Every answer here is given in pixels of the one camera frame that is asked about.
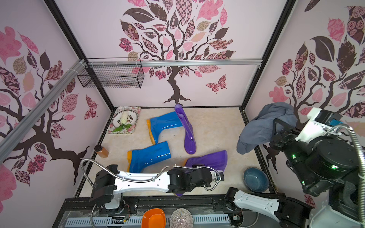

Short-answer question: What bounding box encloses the grey cloth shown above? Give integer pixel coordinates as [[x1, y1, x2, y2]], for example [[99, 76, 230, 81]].
[[236, 102, 298, 154]]

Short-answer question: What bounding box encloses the purple boot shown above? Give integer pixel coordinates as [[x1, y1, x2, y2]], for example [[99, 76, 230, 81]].
[[175, 150, 228, 197], [175, 104, 197, 154]]

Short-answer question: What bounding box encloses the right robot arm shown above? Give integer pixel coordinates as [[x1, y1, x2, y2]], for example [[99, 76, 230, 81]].
[[224, 108, 365, 228]]

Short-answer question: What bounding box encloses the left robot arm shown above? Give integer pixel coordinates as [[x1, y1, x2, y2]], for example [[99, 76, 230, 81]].
[[89, 165, 224, 210]]

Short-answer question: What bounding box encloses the left flexible metal conduit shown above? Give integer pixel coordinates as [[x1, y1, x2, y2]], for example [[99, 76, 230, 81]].
[[79, 159, 223, 192]]

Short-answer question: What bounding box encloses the flexible metal conduit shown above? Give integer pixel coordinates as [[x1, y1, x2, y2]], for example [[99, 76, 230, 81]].
[[79, 159, 223, 192], [309, 124, 365, 228]]

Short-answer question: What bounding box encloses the right flexible metal conduit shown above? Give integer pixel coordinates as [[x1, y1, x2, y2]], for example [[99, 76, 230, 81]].
[[309, 124, 365, 228]]

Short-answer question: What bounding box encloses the orange plastic bowl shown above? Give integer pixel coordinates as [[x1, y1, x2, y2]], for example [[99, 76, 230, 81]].
[[141, 208, 166, 228]]

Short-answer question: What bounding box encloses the blue ceramic bowl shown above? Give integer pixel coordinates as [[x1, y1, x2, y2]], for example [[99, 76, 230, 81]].
[[243, 167, 270, 193]]

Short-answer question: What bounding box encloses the blue boot near left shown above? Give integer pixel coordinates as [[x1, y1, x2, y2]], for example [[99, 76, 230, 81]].
[[127, 141, 171, 173]]

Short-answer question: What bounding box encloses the blue boot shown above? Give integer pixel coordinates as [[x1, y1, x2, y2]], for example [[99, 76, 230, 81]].
[[146, 112, 182, 145], [127, 141, 171, 173]]

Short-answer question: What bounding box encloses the blue boot far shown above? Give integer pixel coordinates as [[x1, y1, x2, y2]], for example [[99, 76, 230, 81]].
[[146, 112, 182, 145]]

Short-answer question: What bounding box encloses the patterned plate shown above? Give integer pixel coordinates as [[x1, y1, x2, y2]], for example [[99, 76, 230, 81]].
[[112, 110, 138, 128]]

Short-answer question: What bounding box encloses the floral tray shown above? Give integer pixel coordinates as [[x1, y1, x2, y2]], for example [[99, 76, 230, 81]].
[[107, 106, 142, 135]]

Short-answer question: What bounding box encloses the brown bottle black cap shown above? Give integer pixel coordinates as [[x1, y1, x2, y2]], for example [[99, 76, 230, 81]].
[[94, 144, 109, 158]]

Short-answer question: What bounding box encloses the white flower with leaves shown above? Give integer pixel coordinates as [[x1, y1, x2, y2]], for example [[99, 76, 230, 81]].
[[112, 111, 132, 133]]

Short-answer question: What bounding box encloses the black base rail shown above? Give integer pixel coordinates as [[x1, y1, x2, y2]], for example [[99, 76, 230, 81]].
[[60, 194, 238, 215]]

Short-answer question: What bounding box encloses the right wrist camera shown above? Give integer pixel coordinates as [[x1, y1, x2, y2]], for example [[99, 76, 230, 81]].
[[295, 108, 342, 143]]

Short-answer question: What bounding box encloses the white slotted cable duct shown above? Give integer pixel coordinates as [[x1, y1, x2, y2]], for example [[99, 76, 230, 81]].
[[64, 213, 232, 228]]

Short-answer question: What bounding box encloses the aluminium rail back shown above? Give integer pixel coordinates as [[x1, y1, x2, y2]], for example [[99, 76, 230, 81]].
[[87, 59, 262, 67]]

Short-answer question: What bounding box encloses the aluminium rail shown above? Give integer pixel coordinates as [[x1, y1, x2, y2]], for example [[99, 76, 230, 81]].
[[1, 59, 86, 162], [87, 59, 262, 67]]

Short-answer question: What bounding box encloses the black wire basket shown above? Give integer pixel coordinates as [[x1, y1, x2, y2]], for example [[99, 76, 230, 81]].
[[78, 57, 144, 88]]

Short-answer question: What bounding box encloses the aluminium rail left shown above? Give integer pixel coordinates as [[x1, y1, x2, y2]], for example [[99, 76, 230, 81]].
[[1, 59, 86, 162]]

